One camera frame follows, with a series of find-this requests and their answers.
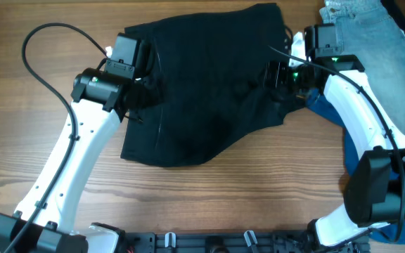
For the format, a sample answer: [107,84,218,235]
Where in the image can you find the light blue denim shorts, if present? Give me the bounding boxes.
[320,0,405,135]

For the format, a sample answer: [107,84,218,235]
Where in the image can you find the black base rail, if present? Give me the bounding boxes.
[121,231,371,253]

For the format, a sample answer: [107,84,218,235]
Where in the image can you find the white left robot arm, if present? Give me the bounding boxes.
[0,68,150,252]

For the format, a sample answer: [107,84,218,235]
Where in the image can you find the black shorts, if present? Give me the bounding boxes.
[121,3,304,167]

